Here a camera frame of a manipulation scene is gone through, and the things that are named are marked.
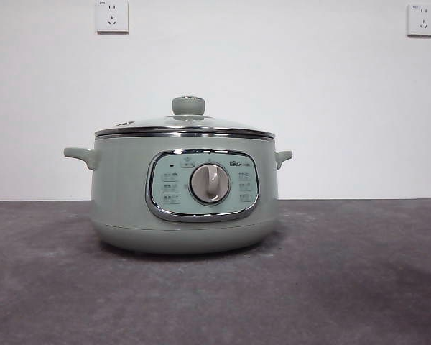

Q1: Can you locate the glass lid with green knob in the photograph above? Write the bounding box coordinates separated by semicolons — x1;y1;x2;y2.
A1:
94;95;276;139

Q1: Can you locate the pale green electric pot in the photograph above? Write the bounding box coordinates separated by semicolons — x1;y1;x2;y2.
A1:
63;131;293;256

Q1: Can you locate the white wall socket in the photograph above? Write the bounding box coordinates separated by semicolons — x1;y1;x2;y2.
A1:
406;3;431;38
96;0;130;35

